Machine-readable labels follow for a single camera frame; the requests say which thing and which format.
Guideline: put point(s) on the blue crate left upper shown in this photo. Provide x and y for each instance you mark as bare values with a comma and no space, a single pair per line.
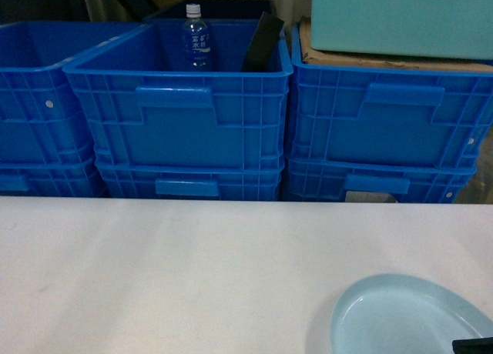
42,122

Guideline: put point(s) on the black flat panel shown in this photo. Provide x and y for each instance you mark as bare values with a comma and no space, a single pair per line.
263,42

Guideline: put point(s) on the blue crate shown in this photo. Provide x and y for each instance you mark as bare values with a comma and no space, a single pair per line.
386,116
190,183
310,180
42,122
146,108
80,180

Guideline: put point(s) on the light blue oval tray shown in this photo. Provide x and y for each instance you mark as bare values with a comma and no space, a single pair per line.
394,313

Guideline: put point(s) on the clear water bottle white cap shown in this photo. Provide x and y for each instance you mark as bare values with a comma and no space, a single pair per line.
196,40

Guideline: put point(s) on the blue crate right lower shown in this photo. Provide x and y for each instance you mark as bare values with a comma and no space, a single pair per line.
310,180

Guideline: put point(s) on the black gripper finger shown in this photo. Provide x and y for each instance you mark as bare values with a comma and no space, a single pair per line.
473,346

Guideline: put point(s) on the teal plastic tub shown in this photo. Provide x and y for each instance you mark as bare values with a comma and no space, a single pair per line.
425,28

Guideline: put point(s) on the blue crate centre lower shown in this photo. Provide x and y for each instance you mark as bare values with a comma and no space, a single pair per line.
190,183

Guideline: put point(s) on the brown cardboard sheet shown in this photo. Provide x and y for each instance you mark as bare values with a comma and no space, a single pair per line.
311,56

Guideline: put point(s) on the blue crate centre upper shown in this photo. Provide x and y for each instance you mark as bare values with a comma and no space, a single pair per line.
146,108

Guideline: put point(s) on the blue crate left lower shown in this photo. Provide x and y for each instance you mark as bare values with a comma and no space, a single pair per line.
80,180

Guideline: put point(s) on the blue crate right upper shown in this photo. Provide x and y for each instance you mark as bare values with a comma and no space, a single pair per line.
386,116

